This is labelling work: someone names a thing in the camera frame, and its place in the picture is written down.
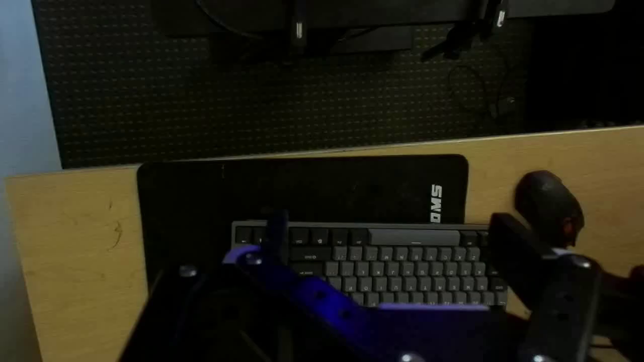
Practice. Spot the black red computer mouse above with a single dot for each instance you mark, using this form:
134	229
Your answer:
545	202

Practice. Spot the black curved computer monitor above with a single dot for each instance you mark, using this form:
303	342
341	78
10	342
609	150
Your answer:
375	12

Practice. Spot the grey mechanical keyboard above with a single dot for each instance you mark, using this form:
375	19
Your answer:
402	263

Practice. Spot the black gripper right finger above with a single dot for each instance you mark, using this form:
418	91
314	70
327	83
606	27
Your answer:
549	288

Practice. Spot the black desk mat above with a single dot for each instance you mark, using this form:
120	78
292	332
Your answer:
267	188

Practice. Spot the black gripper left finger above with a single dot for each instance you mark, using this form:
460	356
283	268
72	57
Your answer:
222	314

